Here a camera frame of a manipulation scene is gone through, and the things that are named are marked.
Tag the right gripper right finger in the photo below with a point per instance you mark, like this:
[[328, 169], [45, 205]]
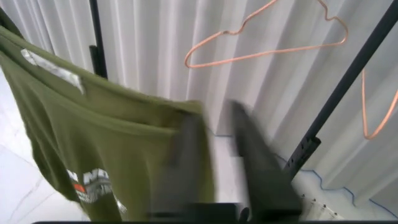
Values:
[[264, 186]]

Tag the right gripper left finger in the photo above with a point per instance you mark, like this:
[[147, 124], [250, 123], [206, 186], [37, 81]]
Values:
[[189, 161]]

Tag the green long-sleeved shirt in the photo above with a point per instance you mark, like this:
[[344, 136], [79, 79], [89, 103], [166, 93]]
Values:
[[77, 124]]

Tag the pink clothes hanger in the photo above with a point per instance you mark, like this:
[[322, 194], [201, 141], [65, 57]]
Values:
[[364, 109], [264, 53]]

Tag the black clothes rack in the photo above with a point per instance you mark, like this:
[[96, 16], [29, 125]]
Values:
[[357, 67]]

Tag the white curtain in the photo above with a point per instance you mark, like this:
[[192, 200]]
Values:
[[155, 46]]

